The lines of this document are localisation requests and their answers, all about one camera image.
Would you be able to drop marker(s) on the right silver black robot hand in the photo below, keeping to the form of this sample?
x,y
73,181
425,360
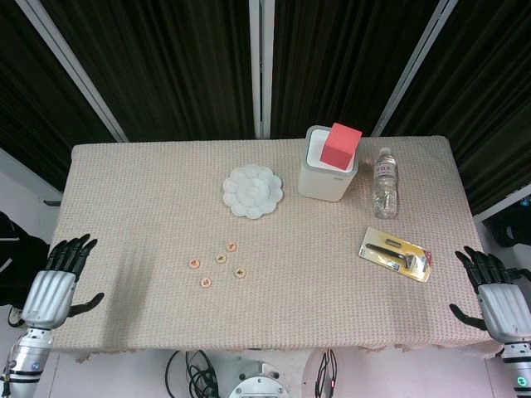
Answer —
x,y
502,307

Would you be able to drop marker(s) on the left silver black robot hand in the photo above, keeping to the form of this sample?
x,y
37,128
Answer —
x,y
47,294

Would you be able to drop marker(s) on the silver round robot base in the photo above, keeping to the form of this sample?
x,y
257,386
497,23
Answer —
x,y
257,381

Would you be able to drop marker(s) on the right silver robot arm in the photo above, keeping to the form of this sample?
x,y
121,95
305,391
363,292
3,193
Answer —
x,y
518,373

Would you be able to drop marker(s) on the black bag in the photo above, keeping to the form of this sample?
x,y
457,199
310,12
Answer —
x,y
20,261

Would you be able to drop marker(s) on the black equipment pile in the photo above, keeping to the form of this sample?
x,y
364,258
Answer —
x,y
508,230

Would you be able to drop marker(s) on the razor in yellow card package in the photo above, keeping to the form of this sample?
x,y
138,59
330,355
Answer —
x,y
375,248

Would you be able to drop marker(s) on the clear plastic water bottle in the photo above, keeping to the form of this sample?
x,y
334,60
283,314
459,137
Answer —
x,y
386,195

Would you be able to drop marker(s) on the black curtain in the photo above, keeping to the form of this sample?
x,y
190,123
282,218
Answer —
x,y
332,54
166,62
489,103
29,103

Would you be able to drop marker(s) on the beige woven tablecloth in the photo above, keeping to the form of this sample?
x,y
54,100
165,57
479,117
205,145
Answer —
x,y
290,298

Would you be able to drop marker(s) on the white bin with grey rim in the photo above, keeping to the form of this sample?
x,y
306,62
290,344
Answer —
x,y
319,186

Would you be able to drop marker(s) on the red foam block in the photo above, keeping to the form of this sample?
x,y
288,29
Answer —
x,y
340,145

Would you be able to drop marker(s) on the white flower-shaped paint palette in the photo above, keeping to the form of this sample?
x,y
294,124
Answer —
x,y
252,190

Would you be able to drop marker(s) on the grey metal frame post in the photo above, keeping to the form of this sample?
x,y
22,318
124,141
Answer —
x,y
415,62
70,62
261,62

